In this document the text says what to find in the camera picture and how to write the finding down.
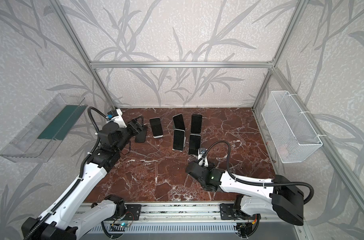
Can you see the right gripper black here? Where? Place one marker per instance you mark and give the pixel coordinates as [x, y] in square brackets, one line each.
[192, 169]

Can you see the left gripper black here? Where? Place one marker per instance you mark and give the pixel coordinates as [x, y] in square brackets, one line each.
[134, 127]

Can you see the black phone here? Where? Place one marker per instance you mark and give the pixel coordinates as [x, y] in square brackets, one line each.
[196, 124]
[141, 137]
[179, 122]
[194, 144]

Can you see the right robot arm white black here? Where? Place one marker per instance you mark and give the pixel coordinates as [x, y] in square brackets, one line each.
[255, 197]

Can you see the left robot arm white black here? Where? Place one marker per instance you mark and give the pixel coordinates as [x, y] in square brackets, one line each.
[95, 166]

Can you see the phone with white edge far-left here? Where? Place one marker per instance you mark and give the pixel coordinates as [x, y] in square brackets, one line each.
[156, 126]

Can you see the green mat in tray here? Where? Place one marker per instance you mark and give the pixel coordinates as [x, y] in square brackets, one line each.
[59, 127]

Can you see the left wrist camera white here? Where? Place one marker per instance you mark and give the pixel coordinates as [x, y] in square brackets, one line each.
[115, 116]

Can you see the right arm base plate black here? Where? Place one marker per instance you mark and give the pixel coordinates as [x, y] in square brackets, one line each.
[227, 212]

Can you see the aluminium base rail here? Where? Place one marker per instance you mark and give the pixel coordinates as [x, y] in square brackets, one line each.
[194, 212]

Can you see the clear acrylic wall tray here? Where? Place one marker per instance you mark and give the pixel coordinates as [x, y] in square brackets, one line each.
[26, 147]

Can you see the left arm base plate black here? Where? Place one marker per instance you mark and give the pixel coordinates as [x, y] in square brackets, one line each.
[130, 212]

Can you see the white wire mesh basket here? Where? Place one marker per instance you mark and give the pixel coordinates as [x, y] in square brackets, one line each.
[293, 136]

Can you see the horizontal aluminium frame bar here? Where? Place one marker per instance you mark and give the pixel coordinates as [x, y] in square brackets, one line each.
[158, 64]

